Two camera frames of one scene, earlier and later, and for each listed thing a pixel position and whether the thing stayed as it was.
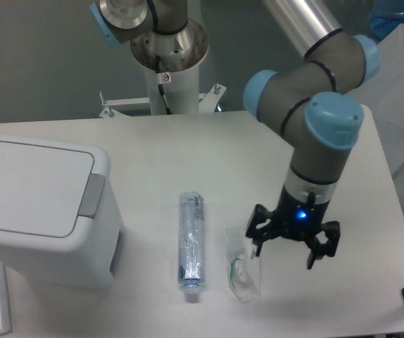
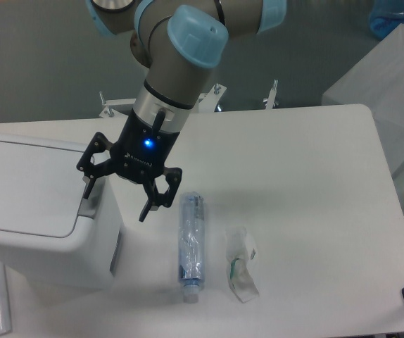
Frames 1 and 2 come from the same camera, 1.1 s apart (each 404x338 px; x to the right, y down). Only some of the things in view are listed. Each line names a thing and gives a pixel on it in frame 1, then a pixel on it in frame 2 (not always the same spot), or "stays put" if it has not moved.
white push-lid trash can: [47, 212] stays put
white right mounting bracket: [207, 105] stays put
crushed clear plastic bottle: [191, 242] stays put
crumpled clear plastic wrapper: [243, 267] stays put
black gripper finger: [319, 251] → [155, 198]
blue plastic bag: [386, 15] stays put
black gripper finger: [259, 235] → [86, 166]
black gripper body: [299, 220] → [141, 150]
